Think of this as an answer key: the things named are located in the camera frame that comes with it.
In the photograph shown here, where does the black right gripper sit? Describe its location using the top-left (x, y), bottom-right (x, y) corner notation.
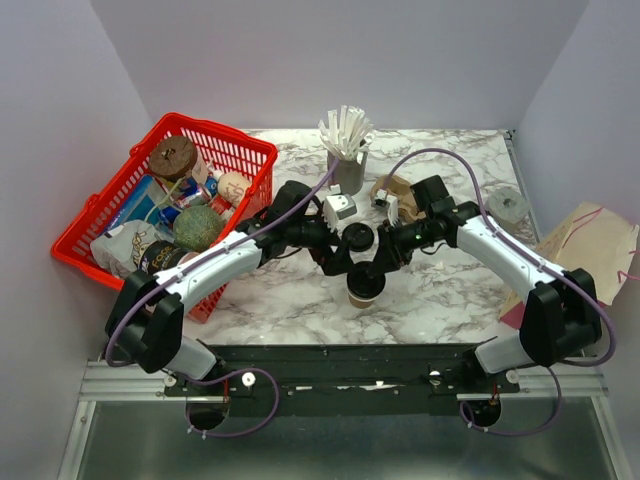
top-left (368, 214), bottom-right (437, 276)

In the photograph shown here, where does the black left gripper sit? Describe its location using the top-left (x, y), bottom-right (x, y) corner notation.
top-left (286, 207), bottom-right (357, 277)

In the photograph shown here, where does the black plastic cup lid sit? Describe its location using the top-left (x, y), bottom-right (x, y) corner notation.
top-left (347, 272), bottom-right (386, 289)

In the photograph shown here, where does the brown paper coffee cup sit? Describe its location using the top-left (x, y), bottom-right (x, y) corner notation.
top-left (347, 288), bottom-right (384, 309)

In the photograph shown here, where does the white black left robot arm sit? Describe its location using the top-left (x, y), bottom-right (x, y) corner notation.
top-left (105, 181), bottom-right (374, 395)

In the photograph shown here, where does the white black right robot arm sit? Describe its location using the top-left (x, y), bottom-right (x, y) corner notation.
top-left (366, 176), bottom-right (602, 392)

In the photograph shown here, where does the brown cardboard cup carrier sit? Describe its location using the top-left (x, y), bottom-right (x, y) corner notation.
top-left (369, 175), bottom-right (426, 224)

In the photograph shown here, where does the grey straw holder can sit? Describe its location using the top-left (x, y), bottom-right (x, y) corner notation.
top-left (328, 149), bottom-right (368, 196)

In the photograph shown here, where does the white wrapped straws bunch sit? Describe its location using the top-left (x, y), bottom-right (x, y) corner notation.
top-left (318, 105), bottom-right (374, 161)

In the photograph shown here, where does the cream bottle with pink print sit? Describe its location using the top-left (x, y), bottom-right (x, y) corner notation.
top-left (213, 170), bottom-right (251, 207)

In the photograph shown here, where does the red and white can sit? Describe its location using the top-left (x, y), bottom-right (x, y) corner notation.
top-left (208, 194), bottom-right (235, 220)

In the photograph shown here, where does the green round melon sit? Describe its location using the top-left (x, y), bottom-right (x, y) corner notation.
top-left (173, 205), bottom-right (225, 252)

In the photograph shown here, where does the red plastic shopping basket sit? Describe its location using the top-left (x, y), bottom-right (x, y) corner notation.
top-left (50, 112), bottom-right (279, 325)

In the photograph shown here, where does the blue drink can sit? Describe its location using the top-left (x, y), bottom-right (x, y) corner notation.
top-left (158, 205), bottom-right (188, 226)

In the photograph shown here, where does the black Force tub pink lid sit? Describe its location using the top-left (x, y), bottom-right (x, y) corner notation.
top-left (138, 240), bottom-right (199, 275)

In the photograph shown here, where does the brown lidded round jar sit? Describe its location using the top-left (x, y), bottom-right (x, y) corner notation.
top-left (149, 135), bottom-right (197, 182)

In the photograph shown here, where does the blue flat box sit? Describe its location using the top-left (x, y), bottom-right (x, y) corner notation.
top-left (106, 174), bottom-right (165, 230)

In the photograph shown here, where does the pink beige paper bag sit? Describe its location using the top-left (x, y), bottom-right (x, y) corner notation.
top-left (498, 200), bottom-right (640, 329)

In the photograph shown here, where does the white grey snack bag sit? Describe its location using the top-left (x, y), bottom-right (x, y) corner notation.
top-left (90, 220), bottom-right (163, 279)

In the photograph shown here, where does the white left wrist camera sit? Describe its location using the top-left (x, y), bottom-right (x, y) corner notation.
top-left (322, 184), bottom-right (357, 232)

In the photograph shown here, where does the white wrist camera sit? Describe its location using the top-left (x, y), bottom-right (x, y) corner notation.
top-left (322, 184), bottom-right (357, 232)
top-left (372, 189), bottom-right (400, 226)

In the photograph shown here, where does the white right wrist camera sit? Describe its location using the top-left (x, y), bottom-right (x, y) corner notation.
top-left (372, 189), bottom-right (400, 226)

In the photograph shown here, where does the black table front rail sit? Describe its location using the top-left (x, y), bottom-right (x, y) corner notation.
top-left (102, 339), bottom-right (559, 419)

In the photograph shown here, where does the aluminium extrusion rail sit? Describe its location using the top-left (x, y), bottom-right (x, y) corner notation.
top-left (57, 361), bottom-right (223, 479)

